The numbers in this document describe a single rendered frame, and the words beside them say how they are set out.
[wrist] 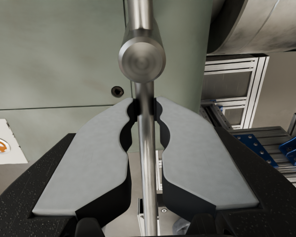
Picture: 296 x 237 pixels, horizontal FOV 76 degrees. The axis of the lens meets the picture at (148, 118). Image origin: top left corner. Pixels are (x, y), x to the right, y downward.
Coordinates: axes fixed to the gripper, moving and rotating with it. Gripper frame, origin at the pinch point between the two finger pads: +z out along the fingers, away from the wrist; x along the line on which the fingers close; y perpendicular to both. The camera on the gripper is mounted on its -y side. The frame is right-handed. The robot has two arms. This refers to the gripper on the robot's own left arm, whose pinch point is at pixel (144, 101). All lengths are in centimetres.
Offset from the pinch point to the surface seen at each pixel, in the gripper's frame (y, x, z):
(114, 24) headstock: -3.6, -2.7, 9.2
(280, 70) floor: 47, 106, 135
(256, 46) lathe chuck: 0.9, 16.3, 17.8
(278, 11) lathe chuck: -3.7, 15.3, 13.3
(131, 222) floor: 254, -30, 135
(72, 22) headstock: -3.9, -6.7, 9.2
